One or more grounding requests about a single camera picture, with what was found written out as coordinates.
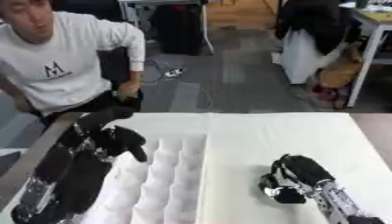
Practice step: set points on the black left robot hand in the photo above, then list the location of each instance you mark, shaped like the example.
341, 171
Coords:
84, 178

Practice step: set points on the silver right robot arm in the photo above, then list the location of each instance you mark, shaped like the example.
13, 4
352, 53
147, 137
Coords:
339, 201

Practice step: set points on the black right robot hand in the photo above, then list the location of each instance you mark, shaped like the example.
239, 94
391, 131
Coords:
301, 172

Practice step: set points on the white table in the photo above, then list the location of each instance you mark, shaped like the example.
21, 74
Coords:
370, 43

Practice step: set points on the brown bag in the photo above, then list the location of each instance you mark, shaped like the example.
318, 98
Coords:
339, 71

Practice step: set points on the white power strip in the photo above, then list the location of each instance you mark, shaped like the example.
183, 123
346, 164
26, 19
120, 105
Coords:
174, 73

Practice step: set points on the black bag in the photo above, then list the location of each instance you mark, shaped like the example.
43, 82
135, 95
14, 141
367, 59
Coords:
178, 29

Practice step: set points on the red object on floor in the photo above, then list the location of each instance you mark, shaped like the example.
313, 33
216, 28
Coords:
326, 94

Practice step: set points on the person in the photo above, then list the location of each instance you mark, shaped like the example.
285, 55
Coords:
51, 64

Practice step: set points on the white compartment box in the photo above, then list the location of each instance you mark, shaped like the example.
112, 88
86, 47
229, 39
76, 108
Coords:
171, 180

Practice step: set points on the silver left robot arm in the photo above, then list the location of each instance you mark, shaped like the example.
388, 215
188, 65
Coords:
35, 195

